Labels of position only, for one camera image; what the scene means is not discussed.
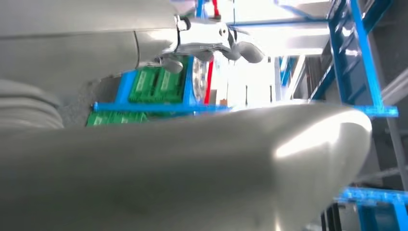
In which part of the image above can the blue metal shelf rack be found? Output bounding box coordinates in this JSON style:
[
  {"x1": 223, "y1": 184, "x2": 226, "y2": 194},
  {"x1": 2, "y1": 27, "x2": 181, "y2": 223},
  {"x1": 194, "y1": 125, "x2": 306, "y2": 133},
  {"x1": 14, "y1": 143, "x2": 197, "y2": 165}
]
[
  {"x1": 334, "y1": 186, "x2": 408, "y2": 231},
  {"x1": 92, "y1": 0, "x2": 399, "y2": 117}
]

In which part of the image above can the folded green plastic crate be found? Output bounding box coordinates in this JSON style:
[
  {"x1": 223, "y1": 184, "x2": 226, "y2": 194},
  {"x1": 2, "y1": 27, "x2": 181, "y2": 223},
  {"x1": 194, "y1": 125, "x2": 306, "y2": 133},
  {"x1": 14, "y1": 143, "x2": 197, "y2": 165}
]
[
  {"x1": 156, "y1": 65, "x2": 189, "y2": 104},
  {"x1": 129, "y1": 68, "x2": 163, "y2": 104}
]

